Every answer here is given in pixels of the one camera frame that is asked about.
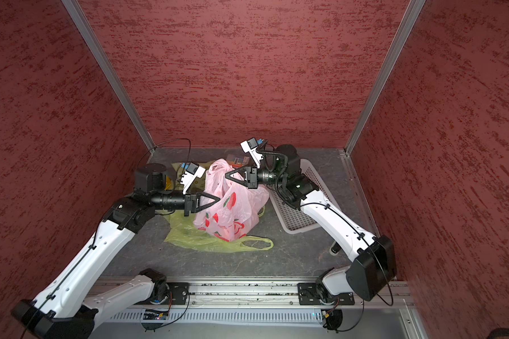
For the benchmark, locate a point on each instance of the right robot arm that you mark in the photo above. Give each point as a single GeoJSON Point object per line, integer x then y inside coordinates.
{"type": "Point", "coordinates": [372, 259]}

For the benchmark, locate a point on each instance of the left aluminium corner post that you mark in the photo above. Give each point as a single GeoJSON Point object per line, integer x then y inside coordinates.
{"type": "Point", "coordinates": [82, 24]}

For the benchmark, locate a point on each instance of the green plastic bag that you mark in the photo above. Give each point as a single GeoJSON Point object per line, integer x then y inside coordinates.
{"type": "Point", "coordinates": [184, 234]}

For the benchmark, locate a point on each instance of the crayon box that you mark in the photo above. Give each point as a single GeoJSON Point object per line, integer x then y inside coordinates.
{"type": "Point", "coordinates": [237, 161]}

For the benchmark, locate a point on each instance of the pink plastic bag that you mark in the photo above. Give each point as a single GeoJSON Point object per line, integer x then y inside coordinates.
{"type": "Point", "coordinates": [238, 210]}

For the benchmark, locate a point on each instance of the aluminium front rail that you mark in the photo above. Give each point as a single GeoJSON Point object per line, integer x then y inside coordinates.
{"type": "Point", "coordinates": [277, 293]}

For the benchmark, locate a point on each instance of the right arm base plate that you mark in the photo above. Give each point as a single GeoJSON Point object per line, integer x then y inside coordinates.
{"type": "Point", "coordinates": [315, 294]}

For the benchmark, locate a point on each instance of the white plastic basket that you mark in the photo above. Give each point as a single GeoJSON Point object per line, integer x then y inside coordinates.
{"type": "Point", "coordinates": [294, 221]}

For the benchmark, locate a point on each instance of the right aluminium corner post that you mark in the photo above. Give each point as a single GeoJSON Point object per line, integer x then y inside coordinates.
{"type": "Point", "coordinates": [401, 36]}

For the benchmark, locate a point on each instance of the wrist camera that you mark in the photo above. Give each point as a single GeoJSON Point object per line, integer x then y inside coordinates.
{"type": "Point", "coordinates": [250, 146]}
{"type": "Point", "coordinates": [192, 171]}

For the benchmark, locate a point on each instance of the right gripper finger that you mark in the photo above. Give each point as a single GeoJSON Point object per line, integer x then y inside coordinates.
{"type": "Point", "coordinates": [238, 172]}
{"type": "Point", "coordinates": [240, 182]}

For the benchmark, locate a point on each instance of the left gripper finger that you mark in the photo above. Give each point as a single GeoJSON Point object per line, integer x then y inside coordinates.
{"type": "Point", "coordinates": [205, 203]}
{"type": "Point", "coordinates": [208, 196]}

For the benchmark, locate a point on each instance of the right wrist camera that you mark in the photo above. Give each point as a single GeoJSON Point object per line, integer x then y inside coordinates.
{"type": "Point", "coordinates": [250, 146]}

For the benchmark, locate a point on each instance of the yellow pencil cup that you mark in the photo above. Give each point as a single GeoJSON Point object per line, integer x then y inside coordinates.
{"type": "Point", "coordinates": [169, 184]}

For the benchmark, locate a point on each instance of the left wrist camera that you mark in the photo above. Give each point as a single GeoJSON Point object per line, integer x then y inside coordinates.
{"type": "Point", "coordinates": [192, 171]}

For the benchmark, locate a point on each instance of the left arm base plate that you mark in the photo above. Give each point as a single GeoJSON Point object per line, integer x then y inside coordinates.
{"type": "Point", "coordinates": [167, 293]}

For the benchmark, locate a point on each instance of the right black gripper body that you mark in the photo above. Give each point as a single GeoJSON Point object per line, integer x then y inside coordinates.
{"type": "Point", "coordinates": [261, 176]}

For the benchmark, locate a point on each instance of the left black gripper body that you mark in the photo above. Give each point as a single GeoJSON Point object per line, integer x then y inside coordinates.
{"type": "Point", "coordinates": [170, 200]}

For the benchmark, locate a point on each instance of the aluminium corner post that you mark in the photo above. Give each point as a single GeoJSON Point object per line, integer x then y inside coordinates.
{"type": "Point", "coordinates": [401, 36]}
{"type": "Point", "coordinates": [82, 24]}

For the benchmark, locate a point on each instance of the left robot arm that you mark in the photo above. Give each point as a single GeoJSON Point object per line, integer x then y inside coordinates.
{"type": "Point", "coordinates": [64, 309]}

